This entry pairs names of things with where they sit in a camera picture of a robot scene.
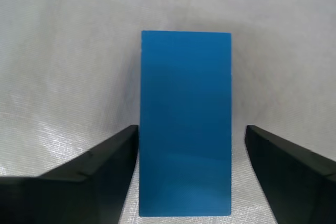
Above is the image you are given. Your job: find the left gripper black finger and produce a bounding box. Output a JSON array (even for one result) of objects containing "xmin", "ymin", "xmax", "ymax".
[
  {"xmin": 245, "ymin": 124, "xmax": 336, "ymax": 224},
  {"xmin": 0, "ymin": 124, "xmax": 139, "ymax": 224}
]

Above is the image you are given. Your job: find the blue rectangular block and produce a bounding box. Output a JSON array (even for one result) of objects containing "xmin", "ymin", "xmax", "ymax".
[{"xmin": 138, "ymin": 30, "xmax": 233, "ymax": 217}]

